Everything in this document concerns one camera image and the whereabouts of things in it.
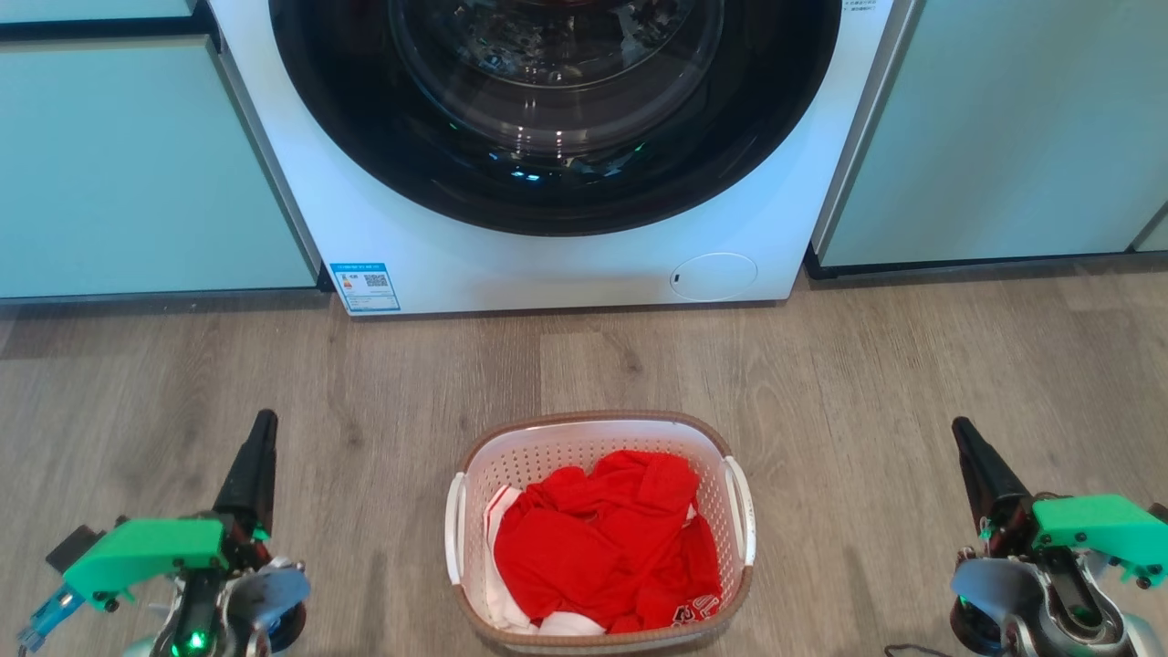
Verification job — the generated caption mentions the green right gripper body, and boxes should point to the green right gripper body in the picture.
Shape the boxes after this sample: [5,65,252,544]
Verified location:
[1029,493,1168,589]

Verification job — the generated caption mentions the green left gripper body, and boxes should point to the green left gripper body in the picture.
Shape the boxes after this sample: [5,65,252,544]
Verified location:
[61,513,276,610]

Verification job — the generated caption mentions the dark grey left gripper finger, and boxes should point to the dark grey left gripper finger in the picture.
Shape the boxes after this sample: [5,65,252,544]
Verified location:
[213,409,279,541]

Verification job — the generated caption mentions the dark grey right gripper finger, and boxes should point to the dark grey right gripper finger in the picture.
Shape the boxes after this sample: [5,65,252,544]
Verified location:
[951,416,1038,556]

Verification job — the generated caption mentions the white perforated laundry basket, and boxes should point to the white perforated laundry basket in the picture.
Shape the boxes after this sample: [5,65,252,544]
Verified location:
[444,410,758,655]

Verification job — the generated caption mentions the blue energy label sticker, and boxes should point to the blue energy label sticker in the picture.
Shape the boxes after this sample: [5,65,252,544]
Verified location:
[328,262,402,315]

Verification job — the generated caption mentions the black cabinet plinth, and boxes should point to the black cabinet plinth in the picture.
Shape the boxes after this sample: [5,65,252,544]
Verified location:
[803,245,1168,280]

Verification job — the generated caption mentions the narrow pale green cabinet panel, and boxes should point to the narrow pale green cabinet panel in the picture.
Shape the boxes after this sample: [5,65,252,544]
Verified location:
[1131,203,1168,254]

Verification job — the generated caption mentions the large pale green cabinet door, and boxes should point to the large pale green cabinet door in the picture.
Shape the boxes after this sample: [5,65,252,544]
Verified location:
[0,36,321,301]

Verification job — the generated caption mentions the white garment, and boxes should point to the white garment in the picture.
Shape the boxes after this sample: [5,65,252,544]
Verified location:
[483,483,609,638]

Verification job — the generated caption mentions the red garment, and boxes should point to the red garment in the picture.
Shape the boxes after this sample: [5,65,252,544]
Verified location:
[492,449,725,636]

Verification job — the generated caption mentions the round white filter cover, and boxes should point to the round white filter cover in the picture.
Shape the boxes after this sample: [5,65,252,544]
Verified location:
[670,252,759,303]

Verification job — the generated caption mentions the tall pale green cabinet panel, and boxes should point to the tall pale green cabinet panel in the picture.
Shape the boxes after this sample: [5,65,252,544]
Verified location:
[814,0,1168,268]

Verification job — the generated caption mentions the black round glass washer door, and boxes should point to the black round glass washer door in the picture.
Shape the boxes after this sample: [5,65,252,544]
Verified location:
[268,0,843,237]

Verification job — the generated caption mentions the white front-load washing machine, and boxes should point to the white front-load washing machine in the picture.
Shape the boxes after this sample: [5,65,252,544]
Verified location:
[208,0,918,317]

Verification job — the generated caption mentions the pale green cabinet drawer front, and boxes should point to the pale green cabinet drawer front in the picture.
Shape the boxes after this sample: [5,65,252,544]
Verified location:
[0,0,198,25]

